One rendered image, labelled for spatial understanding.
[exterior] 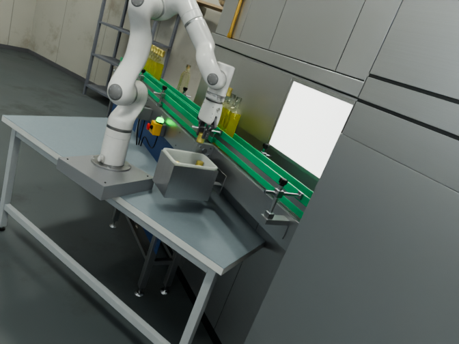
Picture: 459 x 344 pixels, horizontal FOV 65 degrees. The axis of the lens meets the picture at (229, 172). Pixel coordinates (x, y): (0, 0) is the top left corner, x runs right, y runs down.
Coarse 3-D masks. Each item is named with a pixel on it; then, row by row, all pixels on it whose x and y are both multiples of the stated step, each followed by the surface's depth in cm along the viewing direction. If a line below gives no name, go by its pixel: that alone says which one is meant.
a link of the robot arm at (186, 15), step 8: (168, 0) 152; (176, 0) 149; (184, 0) 148; (192, 0) 149; (168, 8) 155; (176, 8) 151; (184, 8) 149; (192, 8) 149; (160, 16) 160; (168, 16) 160; (184, 16) 150; (192, 16) 149; (184, 24) 151
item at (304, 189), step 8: (160, 80) 274; (184, 96) 235; (192, 104) 225; (240, 144) 177; (248, 144) 172; (256, 152) 166; (264, 160) 160; (272, 168) 155; (280, 168) 151; (288, 176) 146; (296, 184) 142; (304, 192) 138; (312, 192) 135
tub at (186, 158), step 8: (168, 152) 165; (176, 152) 167; (184, 152) 169; (192, 152) 171; (176, 160) 169; (184, 160) 171; (192, 160) 173; (208, 160) 169; (200, 168) 157; (208, 168) 159; (216, 168) 162
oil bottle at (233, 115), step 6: (234, 108) 176; (228, 114) 178; (234, 114) 176; (240, 114) 178; (228, 120) 177; (234, 120) 178; (222, 126) 181; (228, 126) 178; (234, 126) 179; (228, 132) 179
